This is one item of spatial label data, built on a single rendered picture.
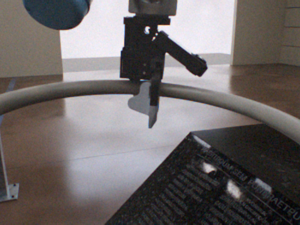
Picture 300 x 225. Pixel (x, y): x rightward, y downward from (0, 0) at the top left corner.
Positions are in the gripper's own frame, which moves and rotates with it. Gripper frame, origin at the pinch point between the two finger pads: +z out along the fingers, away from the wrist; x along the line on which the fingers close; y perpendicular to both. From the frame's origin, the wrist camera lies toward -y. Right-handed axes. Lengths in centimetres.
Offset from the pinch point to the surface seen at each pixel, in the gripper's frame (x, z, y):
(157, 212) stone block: 10.9, 15.0, -2.5
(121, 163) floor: -148, 98, 30
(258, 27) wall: -800, 19, -219
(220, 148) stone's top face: 5.7, 2.9, -13.3
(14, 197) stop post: -92, 98, 89
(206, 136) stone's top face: -0.9, 3.4, -11.2
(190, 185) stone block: 9.9, 9.0, -8.0
